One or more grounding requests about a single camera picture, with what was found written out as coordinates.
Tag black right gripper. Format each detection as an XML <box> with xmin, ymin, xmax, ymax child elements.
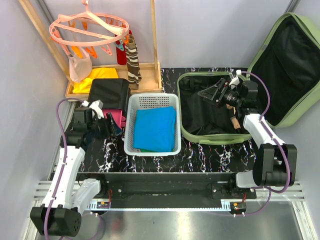
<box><xmin>197</xmin><ymin>78</ymin><xmax>243</xmax><ymax>109</ymax></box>

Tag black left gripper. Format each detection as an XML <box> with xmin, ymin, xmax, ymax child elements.
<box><xmin>88</xmin><ymin>112</ymin><xmax>122</xmax><ymax>140</ymax></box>

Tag green shirt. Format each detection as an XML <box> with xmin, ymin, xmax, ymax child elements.
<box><xmin>136</xmin><ymin>148</ymin><xmax>155</xmax><ymax>153</ymax></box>

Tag blue shirt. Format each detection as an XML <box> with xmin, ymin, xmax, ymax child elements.
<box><xmin>133</xmin><ymin>106</ymin><xmax>177</xmax><ymax>153</ymax></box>

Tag green hard-shell suitcase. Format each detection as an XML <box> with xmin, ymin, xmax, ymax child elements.
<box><xmin>177</xmin><ymin>12</ymin><xmax>320</xmax><ymax>145</ymax></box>

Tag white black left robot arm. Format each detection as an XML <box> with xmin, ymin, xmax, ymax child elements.
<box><xmin>30</xmin><ymin>107</ymin><xmax>122</xmax><ymax>240</ymax></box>

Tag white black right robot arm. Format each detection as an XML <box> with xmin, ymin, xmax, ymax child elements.
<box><xmin>197</xmin><ymin>78</ymin><xmax>298</xmax><ymax>199</ymax></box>

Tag magenta plastic tray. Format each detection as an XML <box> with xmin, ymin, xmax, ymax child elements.
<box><xmin>102</xmin><ymin>108</ymin><xmax>126</xmax><ymax>130</ymax></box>

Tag beige cosmetic bottle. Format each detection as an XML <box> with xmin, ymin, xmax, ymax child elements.
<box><xmin>226</xmin><ymin>104</ymin><xmax>236</xmax><ymax>114</ymax></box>

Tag black box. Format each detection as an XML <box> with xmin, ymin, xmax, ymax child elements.
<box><xmin>87</xmin><ymin>78</ymin><xmax>131</xmax><ymax>112</ymax></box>

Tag white plastic mesh basket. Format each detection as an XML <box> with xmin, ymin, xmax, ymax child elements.
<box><xmin>124</xmin><ymin>93</ymin><xmax>181</xmax><ymax>157</ymax></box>

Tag brown capped cosmetic bottle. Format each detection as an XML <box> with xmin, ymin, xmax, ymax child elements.
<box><xmin>230</xmin><ymin>116</ymin><xmax>241</xmax><ymax>134</ymax></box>

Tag yellow shorts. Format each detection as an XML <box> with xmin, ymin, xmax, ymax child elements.
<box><xmin>72</xmin><ymin>67</ymin><xmax>119</xmax><ymax>95</ymax></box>

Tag brown striped sock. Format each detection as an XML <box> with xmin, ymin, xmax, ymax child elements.
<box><xmin>124</xmin><ymin>34</ymin><xmax>142</xmax><ymax>90</ymax></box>

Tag wooden clothes rack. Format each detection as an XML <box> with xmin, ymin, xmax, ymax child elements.
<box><xmin>18</xmin><ymin>0</ymin><xmax>163</xmax><ymax>102</ymax></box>

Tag pale pink garment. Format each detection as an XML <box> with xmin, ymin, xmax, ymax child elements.
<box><xmin>67</xmin><ymin>47</ymin><xmax>93</xmax><ymax>83</ymax></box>

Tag red garment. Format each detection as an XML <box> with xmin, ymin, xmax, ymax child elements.
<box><xmin>116</xmin><ymin>30</ymin><xmax>132</xmax><ymax>66</ymax></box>

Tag orange clothespin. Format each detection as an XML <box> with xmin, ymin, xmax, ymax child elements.
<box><xmin>85</xmin><ymin>46</ymin><xmax>98</xmax><ymax>59</ymax></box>

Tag teal clothespin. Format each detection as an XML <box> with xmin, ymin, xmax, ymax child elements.
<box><xmin>114</xmin><ymin>41</ymin><xmax>125</xmax><ymax>52</ymax></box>

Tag pink round clip hanger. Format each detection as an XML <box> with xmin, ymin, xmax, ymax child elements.
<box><xmin>49</xmin><ymin>0</ymin><xmax>130</xmax><ymax>56</ymax></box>

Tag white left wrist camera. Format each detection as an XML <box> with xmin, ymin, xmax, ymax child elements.
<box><xmin>81</xmin><ymin>100</ymin><xmax>105</xmax><ymax>120</ymax></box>

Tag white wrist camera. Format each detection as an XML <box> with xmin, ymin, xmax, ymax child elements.
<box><xmin>81</xmin><ymin>100</ymin><xmax>105</xmax><ymax>120</ymax></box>
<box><xmin>229</xmin><ymin>69</ymin><xmax>242</xmax><ymax>89</ymax></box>

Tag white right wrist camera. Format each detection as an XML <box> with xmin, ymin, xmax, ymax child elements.
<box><xmin>229</xmin><ymin>69</ymin><xmax>242</xmax><ymax>89</ymax></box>

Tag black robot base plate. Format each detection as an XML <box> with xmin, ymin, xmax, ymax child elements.
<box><xmin>48</xmin><ymin>171</ymin><xmax>281</xmax><ymax>211</ymax></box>

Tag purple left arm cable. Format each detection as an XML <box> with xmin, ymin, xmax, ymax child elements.
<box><xmin>43</xmin><ymin>98</ymin><xmax>105</xmax><ymax>240</ymax></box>

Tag aluminium frame rail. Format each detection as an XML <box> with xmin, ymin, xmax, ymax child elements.
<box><xmin>22</xmin><ymin>179</ymin><xmax>316</xmax><ymax>240</ymax></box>

